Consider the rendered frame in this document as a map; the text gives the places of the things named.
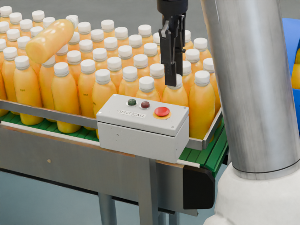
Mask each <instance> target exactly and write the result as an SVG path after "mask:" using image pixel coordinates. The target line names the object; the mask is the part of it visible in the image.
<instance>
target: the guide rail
mask: <svg viewBox="0 0 300 225"><path fill-rule="evenodd" d="M0 109H4V110H9V111H13V112H18V113H23V114H28V115H32V116H37V117H43V118H47V119H52V120H56V121H62V122H66V123H71V124H75V125H81V126H86V127H90V128H95V129H98V126H97V119H96V118H92V117H86V116H81V115H77V114H72V113H67V112H61V111H57V110H52V109H47V108H41V107H37V106H32V105H27V104H22V103H17V102H12V101H8V100H2V99H0ZM185 147H187V148H191V149H195V150H202V149H203V140H201V139H196V138H191V137H189V141H188V143H187V144H186V146H185Z"/></svg>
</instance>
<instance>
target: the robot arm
mask: <svg viewBox="0 0 300 225"><path fill-rule="evenodd" d="M200 1H201V6H202V11H203V16H204V22H205V24H206V28H207V33H208V40H209V45H210V50H211V55H212V61H213V66H214V71H215V76H216V81H217V88H218V92H219V98H220V103H221V109H222V114H223V119H224V124H225V130H226V135H227V140H228V145H229V151H230V157H231V163H230V164H229V165H228V167H227V168H226V170H225V171H224V173H223V174H222V176H221V178H220V180H219V182H218V193H217V199H216V204H215V209H214V213H215V215H213V216H211V217H209V218H207V219H206V220H205V222H204V224H203V225H300V137H299V130H298V124H297V118H296V109H295V103H294V97H293V90H292V82H291V76H290V70H289V63H288V55H287V49H286V42H285V36H284V30H283V22H282V15H281V9H280V3H279V0H200ZM157 10H158V11H159V12H160V13H161V14H162V15H163V16H164V17H163V21H162V25H163V29H159V30H158V33H159V37H160V54H161V64H164V74H165V85H168V86H173V87H176V85H177V78H176V74H180V75H181V76H182V77H183V53H185V52H186V49H183V47H185V19H186V13H187V12H186V11H187V10H188V0H157Z"/></svg>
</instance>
